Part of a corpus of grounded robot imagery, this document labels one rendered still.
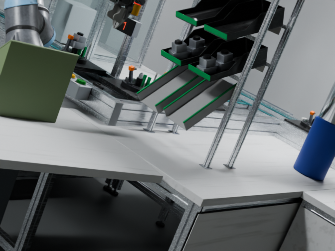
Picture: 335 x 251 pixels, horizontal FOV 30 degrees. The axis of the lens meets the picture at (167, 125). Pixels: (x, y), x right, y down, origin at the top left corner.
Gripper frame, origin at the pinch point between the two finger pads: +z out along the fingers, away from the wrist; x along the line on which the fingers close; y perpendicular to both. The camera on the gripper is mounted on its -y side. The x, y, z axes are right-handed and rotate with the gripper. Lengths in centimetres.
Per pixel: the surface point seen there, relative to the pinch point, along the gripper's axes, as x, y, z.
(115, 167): 47, 26, 37
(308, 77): -82, -336, 17
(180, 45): 23.3, -12.4, -2.5
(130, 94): 3.4, -18.5, 26.3
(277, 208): 70, -52, 45
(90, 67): -28.9, -23.1, 26.3
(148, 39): -87, -120, 18
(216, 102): 44.5, -18.2, 11.6
